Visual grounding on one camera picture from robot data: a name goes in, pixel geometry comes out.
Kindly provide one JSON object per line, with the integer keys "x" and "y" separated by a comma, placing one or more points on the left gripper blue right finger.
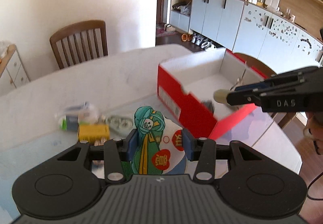
{"x": 188, "y": 144}

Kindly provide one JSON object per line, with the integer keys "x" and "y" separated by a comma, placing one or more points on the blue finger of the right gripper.
{"x": 247, "y": 96}
{"x": 253, "y": 87}

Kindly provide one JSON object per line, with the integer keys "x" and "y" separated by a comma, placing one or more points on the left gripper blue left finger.
{"x": 132, "y": 144}

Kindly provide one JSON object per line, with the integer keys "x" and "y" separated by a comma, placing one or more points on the grey correction tape dispenser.
{"x": 120, "y": 125}

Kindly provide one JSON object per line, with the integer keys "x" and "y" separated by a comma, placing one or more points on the green white lucky pouch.
{"x": 159, "y": 149}

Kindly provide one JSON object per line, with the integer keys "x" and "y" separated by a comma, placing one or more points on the yellow rectangular box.
{"x": 93, "y": 132}

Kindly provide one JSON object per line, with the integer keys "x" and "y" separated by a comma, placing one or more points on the gold foil snack packet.
{"x": 239, "y": 81}

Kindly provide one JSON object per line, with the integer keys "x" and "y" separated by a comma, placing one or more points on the red white cardboard box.
{"x": 186, "y": 86}

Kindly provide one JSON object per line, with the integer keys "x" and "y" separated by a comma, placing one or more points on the white plastic bag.
{"x": 72, "y": 117}

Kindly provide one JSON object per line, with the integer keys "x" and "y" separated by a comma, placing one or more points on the white drawer sideboard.
{"x": 13, "y": 74}

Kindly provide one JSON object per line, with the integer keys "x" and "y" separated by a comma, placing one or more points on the white grey wall cabinets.
{"x": 281, "y": 33}

